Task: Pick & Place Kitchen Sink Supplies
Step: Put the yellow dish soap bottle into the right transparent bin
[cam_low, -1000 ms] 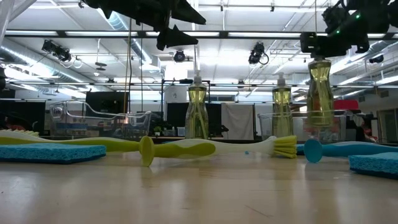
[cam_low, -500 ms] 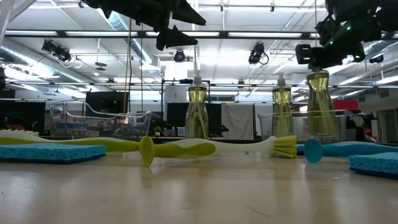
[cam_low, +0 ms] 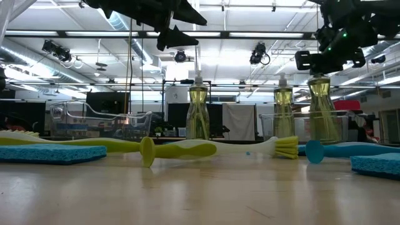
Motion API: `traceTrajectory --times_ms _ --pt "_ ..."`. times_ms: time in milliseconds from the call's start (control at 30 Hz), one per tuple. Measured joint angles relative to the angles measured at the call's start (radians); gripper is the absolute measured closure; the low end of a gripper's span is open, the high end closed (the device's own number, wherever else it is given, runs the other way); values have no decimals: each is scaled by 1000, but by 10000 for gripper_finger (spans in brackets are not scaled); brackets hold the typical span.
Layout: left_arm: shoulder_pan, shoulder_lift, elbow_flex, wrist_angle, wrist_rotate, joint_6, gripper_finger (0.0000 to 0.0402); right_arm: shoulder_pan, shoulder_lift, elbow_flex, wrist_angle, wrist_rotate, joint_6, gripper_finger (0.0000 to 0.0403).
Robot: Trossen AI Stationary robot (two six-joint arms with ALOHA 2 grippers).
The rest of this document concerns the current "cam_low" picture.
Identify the silver ventilation duct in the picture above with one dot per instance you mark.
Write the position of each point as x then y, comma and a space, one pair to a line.
123, 31
31, 62

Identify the black partition panel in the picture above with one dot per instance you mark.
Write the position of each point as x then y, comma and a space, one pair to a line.
178, 115

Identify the clear straight-rim pantry bin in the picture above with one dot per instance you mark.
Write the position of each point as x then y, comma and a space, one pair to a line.
300, 128

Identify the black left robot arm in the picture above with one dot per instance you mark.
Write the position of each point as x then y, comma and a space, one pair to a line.
93, 3

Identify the white hanging cloth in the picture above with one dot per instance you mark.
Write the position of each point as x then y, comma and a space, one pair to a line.
239, 122

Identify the black ceiling-mounted camera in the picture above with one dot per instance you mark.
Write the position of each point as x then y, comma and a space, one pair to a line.
180, 56
378, 59
56, 50
257, 53

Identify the wood-top workbench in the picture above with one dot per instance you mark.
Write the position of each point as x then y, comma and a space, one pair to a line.
187, 137

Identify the person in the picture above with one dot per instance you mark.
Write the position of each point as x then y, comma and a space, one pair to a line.
15, 127

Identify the clear sloped-rim pantry bin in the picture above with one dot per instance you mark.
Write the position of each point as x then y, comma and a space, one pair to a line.
93, 125

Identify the yellow-green dish brush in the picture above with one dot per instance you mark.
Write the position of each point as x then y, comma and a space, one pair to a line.
93, 143
187, 150

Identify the light blue sponge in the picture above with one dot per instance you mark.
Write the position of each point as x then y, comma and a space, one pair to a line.
50, 153
378, 165
301, 150

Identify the blue dish brush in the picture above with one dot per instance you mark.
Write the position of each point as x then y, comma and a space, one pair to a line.
343, 150

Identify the clear lidded storage box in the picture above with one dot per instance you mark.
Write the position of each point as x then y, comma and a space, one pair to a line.
182, 132

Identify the black monitor screen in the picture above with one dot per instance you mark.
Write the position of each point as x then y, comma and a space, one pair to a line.
106, 103

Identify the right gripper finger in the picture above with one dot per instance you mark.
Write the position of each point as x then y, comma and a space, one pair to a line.
326, 68

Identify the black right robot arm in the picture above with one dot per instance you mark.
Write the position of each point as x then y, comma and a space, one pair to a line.
359, 18

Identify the clear yellow soap pump bottle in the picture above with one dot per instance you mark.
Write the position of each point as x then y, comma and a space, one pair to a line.
322, 106
197, 118
282, 106

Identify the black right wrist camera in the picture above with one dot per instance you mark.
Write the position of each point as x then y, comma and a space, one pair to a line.
303, 60

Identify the small green potted plant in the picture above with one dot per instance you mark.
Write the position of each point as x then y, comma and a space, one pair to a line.
158, 130

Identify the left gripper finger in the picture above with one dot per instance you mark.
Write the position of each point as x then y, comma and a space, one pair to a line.
189, 15
175, 39

